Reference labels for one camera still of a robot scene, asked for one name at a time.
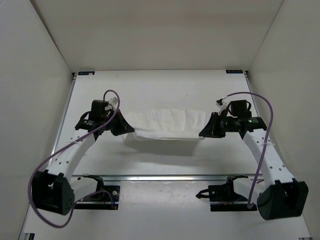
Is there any left blue corner label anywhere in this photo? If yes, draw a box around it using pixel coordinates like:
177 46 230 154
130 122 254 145
77 71 95 76

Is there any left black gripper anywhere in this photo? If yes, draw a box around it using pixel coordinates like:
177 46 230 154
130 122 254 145
103 107 135 135

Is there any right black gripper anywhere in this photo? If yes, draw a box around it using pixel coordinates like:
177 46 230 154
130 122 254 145
199 112 238 139

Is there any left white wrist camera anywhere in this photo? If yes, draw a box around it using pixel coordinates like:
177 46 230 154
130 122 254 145
108 96 119 110

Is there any right blue corner label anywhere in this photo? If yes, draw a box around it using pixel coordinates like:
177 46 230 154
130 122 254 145
225 69 243 74

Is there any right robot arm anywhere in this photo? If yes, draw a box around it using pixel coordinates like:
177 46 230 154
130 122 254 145
196 99 309 221

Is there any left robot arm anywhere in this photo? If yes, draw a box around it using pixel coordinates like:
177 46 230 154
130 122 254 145
31 97 135 216

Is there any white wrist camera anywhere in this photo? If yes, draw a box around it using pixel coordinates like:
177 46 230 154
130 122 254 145
216 98 230 117
108 96 119 110

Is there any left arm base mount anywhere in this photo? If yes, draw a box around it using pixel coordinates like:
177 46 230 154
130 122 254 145
70 175 121 211

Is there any blue corner label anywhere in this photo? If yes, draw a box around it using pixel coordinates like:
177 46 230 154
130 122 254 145
77 71 95 76
225 69 243 74

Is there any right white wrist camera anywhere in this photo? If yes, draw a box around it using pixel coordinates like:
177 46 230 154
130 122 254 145
216 98 230 117

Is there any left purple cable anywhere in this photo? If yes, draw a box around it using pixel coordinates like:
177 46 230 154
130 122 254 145
28 89 121 228

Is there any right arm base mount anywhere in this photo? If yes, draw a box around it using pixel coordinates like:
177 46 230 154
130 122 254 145
195 175 258 212

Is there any white pleated skirt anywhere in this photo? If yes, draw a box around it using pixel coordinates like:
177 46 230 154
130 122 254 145
122 108 207 144

